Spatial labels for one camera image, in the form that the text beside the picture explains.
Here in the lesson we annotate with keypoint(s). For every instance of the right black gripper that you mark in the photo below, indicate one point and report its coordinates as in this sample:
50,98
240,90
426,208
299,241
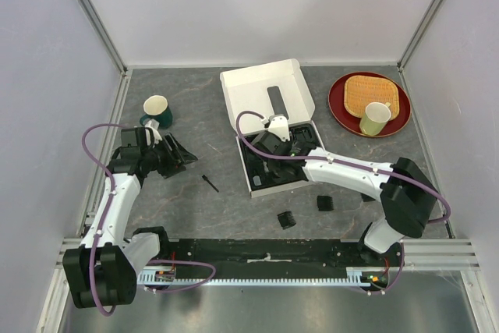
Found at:
288,143

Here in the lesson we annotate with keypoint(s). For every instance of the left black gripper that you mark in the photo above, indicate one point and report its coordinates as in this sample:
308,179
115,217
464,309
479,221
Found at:
177,157

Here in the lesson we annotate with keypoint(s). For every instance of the white cardboard box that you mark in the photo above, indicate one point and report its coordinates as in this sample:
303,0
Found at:
271,97

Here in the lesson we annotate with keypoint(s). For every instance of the small clear oil bottle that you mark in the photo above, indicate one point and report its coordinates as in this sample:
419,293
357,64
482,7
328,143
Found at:
257,182

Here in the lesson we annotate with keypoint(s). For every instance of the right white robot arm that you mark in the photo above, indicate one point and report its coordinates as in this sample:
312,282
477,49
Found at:
405,194

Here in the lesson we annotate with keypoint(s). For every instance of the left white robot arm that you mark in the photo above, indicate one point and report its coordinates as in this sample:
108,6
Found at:
103,270

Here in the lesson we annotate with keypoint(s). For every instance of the black cleaning brush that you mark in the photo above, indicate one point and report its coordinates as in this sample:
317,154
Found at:
207,180

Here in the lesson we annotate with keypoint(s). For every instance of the dark green mug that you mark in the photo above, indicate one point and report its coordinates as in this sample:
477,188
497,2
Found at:
156,108

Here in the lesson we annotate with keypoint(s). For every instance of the black comb guard front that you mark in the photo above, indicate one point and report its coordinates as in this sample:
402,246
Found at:
286,220

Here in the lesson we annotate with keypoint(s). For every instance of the black comb guard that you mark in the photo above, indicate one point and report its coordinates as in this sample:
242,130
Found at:
325,203
286,220
366,198

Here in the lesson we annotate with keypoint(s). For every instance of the red round tray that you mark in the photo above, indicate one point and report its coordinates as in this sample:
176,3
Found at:
351,123

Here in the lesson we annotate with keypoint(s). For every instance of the black comb guard middle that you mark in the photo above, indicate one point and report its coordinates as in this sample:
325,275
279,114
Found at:
325,203

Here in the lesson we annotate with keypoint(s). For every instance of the woven bamboo mat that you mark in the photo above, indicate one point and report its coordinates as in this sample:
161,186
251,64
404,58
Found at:
361,90

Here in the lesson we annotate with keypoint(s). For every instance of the light green cup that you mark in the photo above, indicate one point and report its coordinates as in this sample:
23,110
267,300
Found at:
375,118

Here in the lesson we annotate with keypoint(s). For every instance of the black comb guard right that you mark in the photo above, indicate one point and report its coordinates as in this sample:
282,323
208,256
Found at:
366,198

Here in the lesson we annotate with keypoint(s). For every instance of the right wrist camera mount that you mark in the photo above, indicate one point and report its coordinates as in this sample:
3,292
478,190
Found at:
278,126

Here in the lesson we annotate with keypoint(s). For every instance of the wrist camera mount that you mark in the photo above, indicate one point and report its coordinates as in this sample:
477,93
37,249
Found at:
278,126
152,134

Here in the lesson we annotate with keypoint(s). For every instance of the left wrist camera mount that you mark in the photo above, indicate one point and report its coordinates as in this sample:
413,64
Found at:
152,134

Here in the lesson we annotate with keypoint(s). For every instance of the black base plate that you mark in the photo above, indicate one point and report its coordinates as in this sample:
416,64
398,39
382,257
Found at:
276,259

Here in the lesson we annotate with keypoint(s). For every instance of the white slotted cable duct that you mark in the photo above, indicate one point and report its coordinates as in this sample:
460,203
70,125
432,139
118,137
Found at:
155,278

